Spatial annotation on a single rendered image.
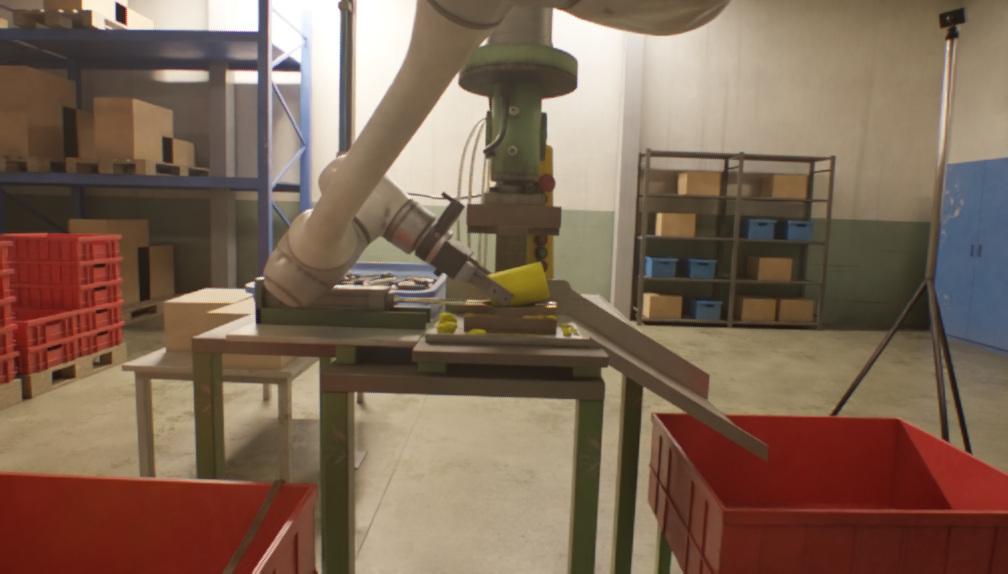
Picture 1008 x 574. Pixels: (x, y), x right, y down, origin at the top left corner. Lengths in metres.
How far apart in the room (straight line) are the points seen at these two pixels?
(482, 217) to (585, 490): 0.48
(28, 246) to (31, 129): 2.47
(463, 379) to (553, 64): 0.52
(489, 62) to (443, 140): 5.38
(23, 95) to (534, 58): 6.42
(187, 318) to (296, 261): 1.83
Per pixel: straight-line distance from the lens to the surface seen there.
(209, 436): 1.20
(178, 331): 2.65
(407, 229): 0.89
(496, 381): 0.81
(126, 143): 6.24
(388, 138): 0.68
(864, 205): 7.54
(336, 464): 0.91
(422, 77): 0.64
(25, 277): 4.71
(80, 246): 4.45
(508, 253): 1.06
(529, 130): 0.90
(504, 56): 0.85
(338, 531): 0.97
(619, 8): 0.56
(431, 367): 0.83
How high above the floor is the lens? 1.21
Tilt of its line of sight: 5 degrees down
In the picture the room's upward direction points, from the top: 2 degrees clockwise
